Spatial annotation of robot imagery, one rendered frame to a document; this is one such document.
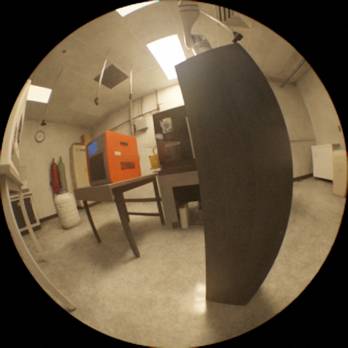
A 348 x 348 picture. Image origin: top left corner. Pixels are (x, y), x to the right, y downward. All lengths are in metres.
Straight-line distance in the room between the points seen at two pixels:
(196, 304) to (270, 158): 0.77
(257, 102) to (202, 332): 0.90
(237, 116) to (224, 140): 0.07
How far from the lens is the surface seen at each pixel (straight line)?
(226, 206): 0.29
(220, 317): 0.77
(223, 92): 0.31
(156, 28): 2.16
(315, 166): 3.43
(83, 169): 3.79
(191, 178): 1.12
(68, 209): 2.33
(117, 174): 0.93
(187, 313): 0.78
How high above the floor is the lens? 0.75
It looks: 3 degrees down
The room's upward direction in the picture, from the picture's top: 9 degrees counter-clockwise
